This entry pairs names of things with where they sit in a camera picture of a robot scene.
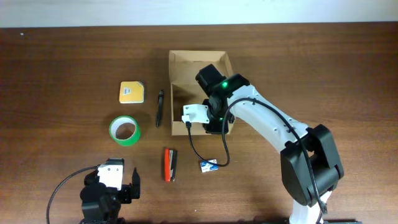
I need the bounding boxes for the yellow sticky note pad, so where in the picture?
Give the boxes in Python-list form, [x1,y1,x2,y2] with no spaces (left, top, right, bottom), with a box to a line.
[119,81,144,104]

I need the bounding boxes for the orange black stapler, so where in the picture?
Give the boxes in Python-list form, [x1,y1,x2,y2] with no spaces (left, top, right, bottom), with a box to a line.
[164,148,178,183]

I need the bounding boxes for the green tape roll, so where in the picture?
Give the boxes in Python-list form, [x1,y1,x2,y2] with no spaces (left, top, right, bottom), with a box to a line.
[109,116,141,146]

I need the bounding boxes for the black cable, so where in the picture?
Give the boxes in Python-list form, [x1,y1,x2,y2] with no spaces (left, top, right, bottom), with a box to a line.
[46,166,100,224]
[185,97,328,215]

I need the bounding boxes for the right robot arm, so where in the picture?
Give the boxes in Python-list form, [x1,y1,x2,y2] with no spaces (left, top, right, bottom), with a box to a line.
[195,64,344,223]

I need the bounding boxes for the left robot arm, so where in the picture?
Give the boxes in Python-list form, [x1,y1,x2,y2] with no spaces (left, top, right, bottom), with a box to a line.
[80,158,141,224]

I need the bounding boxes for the black pen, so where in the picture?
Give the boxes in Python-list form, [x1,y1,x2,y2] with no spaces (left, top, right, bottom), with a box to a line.
[155,90,165,128]

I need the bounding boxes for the brown cardboard box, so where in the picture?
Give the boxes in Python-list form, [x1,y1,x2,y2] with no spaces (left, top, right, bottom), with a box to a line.
[169,50,234,136]

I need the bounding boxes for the blue white staples box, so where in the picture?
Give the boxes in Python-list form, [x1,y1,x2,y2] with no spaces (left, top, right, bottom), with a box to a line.
[200,161,218,173]

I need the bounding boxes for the right black cable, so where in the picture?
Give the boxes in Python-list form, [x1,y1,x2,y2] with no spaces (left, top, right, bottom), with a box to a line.
[185,97,328,215]

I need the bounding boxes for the left black cable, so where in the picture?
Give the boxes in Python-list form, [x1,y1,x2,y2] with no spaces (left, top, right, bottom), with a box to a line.
[46,166,100,224]

